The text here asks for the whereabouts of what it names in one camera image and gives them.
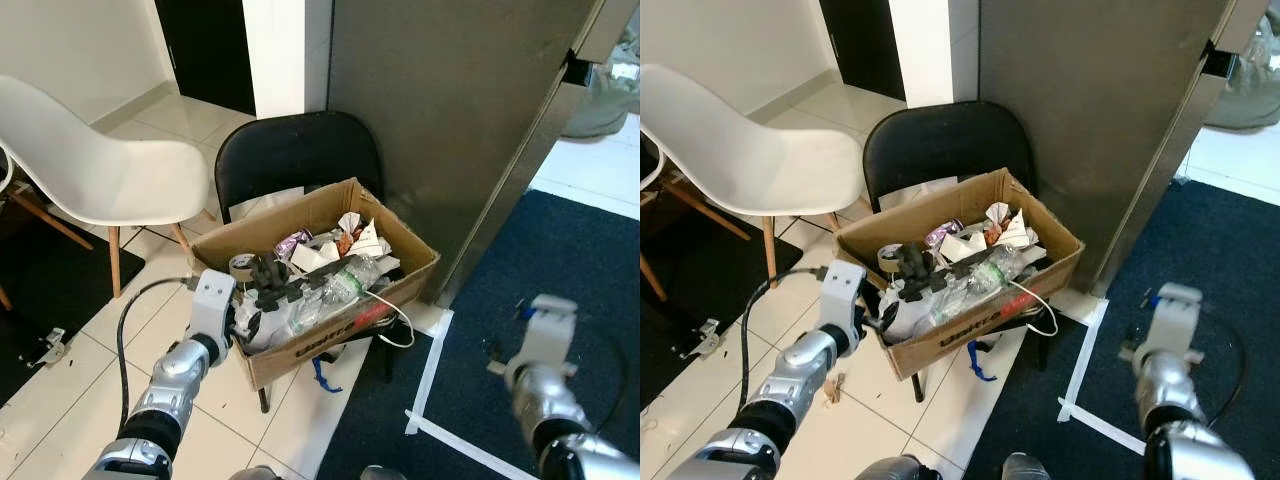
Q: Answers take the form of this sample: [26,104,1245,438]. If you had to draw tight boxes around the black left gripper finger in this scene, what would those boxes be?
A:
[248,254,293,293]
[894,280,963,303]
[256,284,331,311]
[894,243,937,285]

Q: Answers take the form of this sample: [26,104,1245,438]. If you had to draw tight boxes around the white plastic bag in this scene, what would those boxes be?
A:
[880,290,946,345]
[233,298,299,353]

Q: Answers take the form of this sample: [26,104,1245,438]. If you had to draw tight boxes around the white floor tape strip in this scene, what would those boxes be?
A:
[404,309,455,437]
[1058,298,1111,423]
[405,409,543,480]
[1058,398,1149,457]

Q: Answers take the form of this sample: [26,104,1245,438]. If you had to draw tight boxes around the clear plastic bottle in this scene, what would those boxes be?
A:
[925,244,1031,331]
[288,254,389,337]

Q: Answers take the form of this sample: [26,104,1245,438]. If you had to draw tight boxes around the brown cardboard box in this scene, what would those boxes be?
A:
[834,168,1087,382]
[190,178,442,392]

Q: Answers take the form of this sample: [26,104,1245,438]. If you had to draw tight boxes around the crumpled white paper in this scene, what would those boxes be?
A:
[938,202,1043,265]
[290,211,399,273]

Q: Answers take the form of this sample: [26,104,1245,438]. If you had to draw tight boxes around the dark blue carpet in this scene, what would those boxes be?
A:
[962,179,1280,480]
[316,189,641,480]

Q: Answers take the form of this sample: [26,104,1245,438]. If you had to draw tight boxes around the black chair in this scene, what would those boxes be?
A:
[862,100,1049,404]
[214,110,397,414]

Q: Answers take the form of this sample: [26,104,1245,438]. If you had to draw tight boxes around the black floor mat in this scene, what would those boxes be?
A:
[0,198,147,409]
[640,190,805,409]

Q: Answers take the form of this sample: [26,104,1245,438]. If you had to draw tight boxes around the white chair with wooden legs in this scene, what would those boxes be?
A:
[0,74,213,299]
[640,64,867,291]

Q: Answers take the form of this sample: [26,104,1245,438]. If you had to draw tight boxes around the black door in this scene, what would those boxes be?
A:
[818,0,908,103]
[154,0,257,117]

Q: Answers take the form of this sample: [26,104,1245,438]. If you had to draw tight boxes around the grey partition panel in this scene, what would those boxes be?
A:
[327,0,641,307]
[978,0,1271,297]

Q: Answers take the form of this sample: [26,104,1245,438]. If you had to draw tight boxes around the clear plastic bag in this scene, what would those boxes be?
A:
[562,28,641,141]
[1204,15,1280,133]

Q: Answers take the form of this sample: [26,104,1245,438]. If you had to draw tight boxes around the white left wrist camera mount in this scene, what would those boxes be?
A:
[818,260,868,333]
[190,269,237,341]

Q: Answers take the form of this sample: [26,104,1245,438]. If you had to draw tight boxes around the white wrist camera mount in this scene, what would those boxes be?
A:
[190,269,237,341]
[488,294,580,378]
[818,260,868,333]
[1120,283,1205,367]

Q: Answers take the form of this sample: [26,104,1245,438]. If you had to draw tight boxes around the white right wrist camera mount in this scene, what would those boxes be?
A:
[1120,283,1205,367]
[488,294,580,378]

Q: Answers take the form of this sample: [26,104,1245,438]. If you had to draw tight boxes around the thin white cable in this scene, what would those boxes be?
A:
[1006,276,1060,338]
[366,284,417,350]

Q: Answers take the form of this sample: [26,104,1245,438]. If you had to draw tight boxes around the blue strap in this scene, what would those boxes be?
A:
[309,355,343,394]
[966,342,999,383]

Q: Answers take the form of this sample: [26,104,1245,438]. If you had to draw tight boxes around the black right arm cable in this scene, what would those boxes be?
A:
[574,328,627,403]
[1202,304,1247,403]

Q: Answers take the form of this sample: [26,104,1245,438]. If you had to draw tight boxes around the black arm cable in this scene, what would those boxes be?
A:
[738,267,825,413]
[574,328,627,403]
[1202,304,1247,403]
[117,277,197,413]

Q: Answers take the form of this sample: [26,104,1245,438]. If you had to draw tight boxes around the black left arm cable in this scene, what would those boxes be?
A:
[738,267,825,413]
[117,277,197,413]

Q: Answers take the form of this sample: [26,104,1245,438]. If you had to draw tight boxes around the small metal bracket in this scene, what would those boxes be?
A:
[28,327,70,368]
[680,318,723,361]

